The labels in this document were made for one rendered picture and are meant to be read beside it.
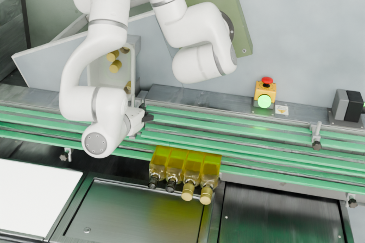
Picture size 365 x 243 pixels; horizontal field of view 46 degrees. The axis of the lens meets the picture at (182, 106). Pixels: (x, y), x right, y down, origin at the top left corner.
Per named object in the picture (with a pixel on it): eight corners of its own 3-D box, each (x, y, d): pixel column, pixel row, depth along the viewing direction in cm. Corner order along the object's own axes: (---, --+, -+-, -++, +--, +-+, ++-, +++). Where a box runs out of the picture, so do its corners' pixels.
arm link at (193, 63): (177, 39, 129) (163, 62, 115) (219, 27, 124) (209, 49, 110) (189, 68, 132) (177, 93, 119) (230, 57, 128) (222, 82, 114)
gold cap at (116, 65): (112, 58, 158) (108, 63, 154) (121, 60, 158) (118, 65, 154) (112, 67, 160) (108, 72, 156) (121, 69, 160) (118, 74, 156)
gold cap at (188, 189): (183, 191, 138) (180, 200, 134) (183, 182, 136) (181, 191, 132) (194, 192, 137) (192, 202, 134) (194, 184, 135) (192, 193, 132)
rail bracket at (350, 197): (337, 190, 157) (342, 216, 145) (342, 175, 153) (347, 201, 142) (348, 192, 156) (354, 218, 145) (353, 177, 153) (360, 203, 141)
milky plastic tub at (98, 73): (95, 84, 167) (87, 95, 159) (93, 30, 155) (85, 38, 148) (139, 91, 165) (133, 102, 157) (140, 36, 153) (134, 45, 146)
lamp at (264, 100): (257, 104, 151) (256, 108, 148) (258, 93, 149) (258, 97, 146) (270, 106, 150) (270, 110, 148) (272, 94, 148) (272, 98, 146)
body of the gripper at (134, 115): (92, 138, 104) (107, 123, 115) (133, 144, 103) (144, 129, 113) (93, 107, 102) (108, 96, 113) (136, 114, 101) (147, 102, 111)
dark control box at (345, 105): (331, 107, 155) (333, 119, 148) (336, 87, 151) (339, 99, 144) (354, 110, 154) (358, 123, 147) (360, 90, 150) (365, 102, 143)
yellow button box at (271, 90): (253, 96, 158) (252, 107, 152) (256, 78, 154) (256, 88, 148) (272, 99, 157) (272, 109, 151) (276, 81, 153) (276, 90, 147)
